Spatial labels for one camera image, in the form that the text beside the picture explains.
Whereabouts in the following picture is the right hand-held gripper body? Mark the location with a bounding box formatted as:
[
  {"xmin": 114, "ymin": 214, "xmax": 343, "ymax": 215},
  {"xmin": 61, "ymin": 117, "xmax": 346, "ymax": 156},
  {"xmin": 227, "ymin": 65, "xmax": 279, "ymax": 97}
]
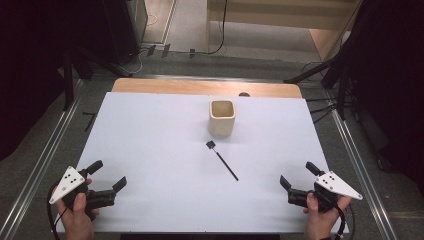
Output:
[{"xmin": 287, "ymin": 170, "xmax": 364, "ymax": 214}]

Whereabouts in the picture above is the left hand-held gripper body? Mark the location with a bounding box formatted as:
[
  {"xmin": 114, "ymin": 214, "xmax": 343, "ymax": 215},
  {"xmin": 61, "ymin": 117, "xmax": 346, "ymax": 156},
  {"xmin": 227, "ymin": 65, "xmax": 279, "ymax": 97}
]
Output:
[{"xmin": 48, "ymin": 165, "xmax": 117, "ymax": 221}]

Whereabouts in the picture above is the thin black brush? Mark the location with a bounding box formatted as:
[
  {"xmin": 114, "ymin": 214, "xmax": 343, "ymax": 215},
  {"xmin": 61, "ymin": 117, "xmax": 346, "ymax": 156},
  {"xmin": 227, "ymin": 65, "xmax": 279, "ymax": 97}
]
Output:
[{"xmin": 205, "ymin": 140, "xmax": 240, "ymax": 182}]

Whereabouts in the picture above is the beige square cup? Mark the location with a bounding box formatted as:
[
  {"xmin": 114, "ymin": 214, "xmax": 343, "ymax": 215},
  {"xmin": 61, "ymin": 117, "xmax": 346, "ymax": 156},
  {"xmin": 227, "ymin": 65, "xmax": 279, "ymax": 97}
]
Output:
[{"xmin": 208, "ymin": 99, "xmax": 237, "ymax": 138}]

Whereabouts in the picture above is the person's left hand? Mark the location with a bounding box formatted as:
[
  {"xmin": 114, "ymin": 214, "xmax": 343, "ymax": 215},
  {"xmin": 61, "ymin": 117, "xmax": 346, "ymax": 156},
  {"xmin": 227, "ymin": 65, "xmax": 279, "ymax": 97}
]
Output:
[{"xmin": 54, "ymin": 178, "xmax": 101, "ymax": 240}]

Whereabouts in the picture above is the person's right hand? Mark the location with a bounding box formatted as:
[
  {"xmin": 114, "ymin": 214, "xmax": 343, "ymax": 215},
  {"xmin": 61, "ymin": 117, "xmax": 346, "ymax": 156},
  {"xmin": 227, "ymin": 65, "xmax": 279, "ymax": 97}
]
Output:
[{"xmin": 302, "ymin": 192, "xmax": 353, "ymax": 240}]

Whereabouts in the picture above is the white table mat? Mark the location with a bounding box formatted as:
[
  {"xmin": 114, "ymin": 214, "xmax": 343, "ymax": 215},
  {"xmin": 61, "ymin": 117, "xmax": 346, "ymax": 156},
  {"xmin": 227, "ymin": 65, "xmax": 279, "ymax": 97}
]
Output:
[{"xmin": 55, "ymin": 91, "xmax": 350, "ymax": 234}]

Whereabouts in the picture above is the black metal stand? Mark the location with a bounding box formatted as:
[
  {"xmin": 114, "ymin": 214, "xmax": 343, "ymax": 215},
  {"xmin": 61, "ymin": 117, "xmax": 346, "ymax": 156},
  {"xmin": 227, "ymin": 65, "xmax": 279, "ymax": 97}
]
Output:
[{"xmin": 61, "ymin": 46, "xmax": 96, "ymax": 112}]

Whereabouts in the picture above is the black tripod stand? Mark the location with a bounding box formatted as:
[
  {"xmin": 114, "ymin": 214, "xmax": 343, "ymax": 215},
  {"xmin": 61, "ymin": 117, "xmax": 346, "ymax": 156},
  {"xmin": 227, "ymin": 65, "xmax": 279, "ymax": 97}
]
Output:
[{"xmin": 283, "ymin": 49, "xmax": 354, "ymax": 121}]

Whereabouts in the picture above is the black curtain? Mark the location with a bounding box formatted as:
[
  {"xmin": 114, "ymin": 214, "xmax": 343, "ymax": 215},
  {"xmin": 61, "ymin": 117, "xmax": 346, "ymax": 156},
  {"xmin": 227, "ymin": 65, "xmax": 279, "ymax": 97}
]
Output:
[
  {"xmin": 0, "ymin": 0, "xmax": 78, "ymax": 163},
  {"xmin": 333, "ymin": 0, "xmax": 424, "ymax": 198}
]

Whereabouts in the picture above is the wooden table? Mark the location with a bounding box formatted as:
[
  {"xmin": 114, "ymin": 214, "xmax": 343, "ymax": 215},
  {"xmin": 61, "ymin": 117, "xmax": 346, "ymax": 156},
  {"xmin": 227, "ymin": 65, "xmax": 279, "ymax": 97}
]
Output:
[{"xmin": 111, "ymin": 77, "xmax": 303, "ymax": 100}]

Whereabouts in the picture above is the black cabinet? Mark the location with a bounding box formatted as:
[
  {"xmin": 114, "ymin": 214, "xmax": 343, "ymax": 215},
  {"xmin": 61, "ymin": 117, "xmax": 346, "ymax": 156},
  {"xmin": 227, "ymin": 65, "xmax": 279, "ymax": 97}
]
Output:
[{"xmin": 71, "ymin": 0, "xmax": 148, "ymax": 66}]

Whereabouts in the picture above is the light wooden platform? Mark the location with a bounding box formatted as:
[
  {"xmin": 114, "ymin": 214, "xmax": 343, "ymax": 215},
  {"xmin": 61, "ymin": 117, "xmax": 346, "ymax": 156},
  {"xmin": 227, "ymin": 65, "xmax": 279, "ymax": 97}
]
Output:
[{"xmin": 205, "ymin": 0, "xmax": 363, "ymax": 63}]

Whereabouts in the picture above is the metal floor rail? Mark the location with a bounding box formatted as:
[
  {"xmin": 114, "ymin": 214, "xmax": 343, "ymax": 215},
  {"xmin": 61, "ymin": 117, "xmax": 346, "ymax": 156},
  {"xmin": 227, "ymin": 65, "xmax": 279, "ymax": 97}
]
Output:
[
  {"xmin": 0, "ymin": 79, "xmax": 84, "ymax": 240},
  {"xmin": 321, "ymin": 89, "xmax": 398, "ymax": 240}
]

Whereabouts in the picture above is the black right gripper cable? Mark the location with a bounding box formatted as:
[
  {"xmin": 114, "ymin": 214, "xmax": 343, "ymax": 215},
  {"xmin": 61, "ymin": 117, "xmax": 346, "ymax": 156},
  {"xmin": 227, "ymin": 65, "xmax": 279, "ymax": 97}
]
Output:
[{"xmin": 319, "ymin": 190, "xmax": 356, "ymax": 240}]

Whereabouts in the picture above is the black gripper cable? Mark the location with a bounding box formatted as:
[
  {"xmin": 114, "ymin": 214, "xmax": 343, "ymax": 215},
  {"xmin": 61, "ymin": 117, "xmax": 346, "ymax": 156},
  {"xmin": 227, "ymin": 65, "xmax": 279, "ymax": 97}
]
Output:
[
  {"xmin": 46, "ymin": 185, "xmax": 69, "ymax": 240},
  {"xmin": 319, "ymin": 190, "xmax": 356, "ymax": 240}
]

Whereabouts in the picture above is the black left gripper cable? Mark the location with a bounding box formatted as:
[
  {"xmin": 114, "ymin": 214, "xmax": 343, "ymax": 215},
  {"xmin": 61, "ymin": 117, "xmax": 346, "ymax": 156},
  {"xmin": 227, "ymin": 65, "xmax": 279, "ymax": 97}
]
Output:
[{"xmin": 46, "ymin": 185, "xmax": 69, "ymax": 240}]

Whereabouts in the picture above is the white floor cable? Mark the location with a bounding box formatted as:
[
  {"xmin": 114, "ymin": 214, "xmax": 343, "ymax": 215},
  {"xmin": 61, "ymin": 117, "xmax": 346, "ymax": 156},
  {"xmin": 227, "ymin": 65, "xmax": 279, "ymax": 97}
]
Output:
[{"xmin": 123, "ymin": 47, "xmax": 149, "ymax": 76}]

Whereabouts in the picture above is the black floor cable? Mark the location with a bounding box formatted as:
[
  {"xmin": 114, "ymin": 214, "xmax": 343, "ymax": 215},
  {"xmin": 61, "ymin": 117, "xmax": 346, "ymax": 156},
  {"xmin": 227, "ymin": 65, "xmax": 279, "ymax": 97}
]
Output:
[{"xmin": 173, "ymin": 0, "xmax": 229, "ymax": 56}]

